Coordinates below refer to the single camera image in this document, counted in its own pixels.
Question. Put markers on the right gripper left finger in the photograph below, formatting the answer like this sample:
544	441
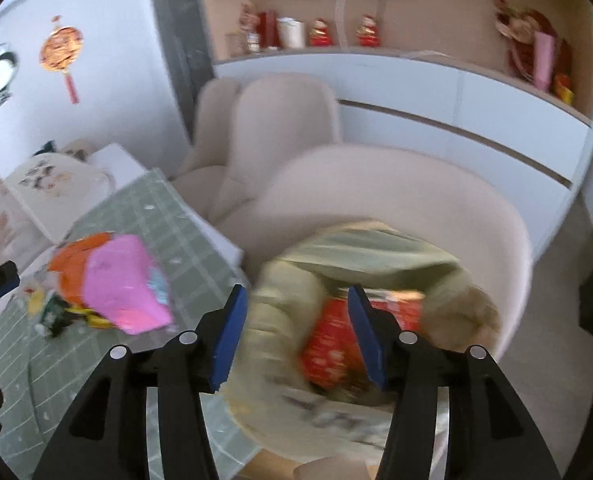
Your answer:
103	434

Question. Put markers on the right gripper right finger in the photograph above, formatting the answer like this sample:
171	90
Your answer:
491	433

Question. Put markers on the orange plastic bag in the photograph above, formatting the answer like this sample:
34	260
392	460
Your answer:
69	263

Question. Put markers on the red paper cup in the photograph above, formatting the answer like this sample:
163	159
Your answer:
331	357

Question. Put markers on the yellow nabati snack bag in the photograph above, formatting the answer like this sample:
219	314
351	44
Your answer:
90	317

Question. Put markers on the green grid tablecloth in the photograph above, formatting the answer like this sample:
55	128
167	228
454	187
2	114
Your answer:
46	354

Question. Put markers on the mesh food cover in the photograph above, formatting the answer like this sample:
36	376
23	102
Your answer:
42	199

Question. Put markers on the pink toy box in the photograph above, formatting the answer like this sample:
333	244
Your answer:
125	285

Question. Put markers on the yellow bin liner bag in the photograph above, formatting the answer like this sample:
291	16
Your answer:
266	392

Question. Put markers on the far beige chair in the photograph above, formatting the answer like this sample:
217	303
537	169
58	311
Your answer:
212	126

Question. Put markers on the beige chair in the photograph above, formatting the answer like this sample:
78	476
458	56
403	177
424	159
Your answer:
277	118
212	126
416	194

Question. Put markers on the red chinese knot ornament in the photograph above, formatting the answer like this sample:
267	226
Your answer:
60	50

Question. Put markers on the white lower cabinet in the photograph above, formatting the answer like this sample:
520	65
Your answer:
532	149

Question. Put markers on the near beige chair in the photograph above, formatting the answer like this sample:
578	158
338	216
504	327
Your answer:
416	194

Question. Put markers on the middle beige chair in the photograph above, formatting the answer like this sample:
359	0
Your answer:
277	118

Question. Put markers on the white canister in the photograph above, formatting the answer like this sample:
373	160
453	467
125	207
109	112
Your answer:
292	34

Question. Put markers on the left red figurine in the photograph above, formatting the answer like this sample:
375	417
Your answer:
320	35

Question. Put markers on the red figurine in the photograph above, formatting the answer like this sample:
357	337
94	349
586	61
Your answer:
367	34
320	35

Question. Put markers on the right red figurine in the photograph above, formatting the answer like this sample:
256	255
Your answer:
367	34

